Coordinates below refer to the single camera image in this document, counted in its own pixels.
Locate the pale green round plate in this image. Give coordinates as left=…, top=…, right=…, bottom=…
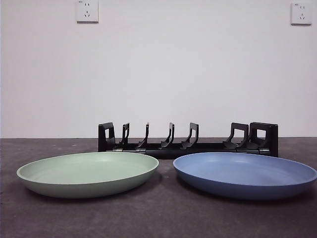
left=16, top=151, right=159, bottom=199

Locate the blue round plate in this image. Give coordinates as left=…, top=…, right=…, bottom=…
left=172, top=151, right=317, bottom=201

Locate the black plastic plate rack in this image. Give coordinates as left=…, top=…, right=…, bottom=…
left=98, top=121, right=279, bottom=160

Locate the white wall socket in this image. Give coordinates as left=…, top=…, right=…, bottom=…
left=290, top=2, right=313, bottom=26
left=76, top=0, right=99, bottom=24

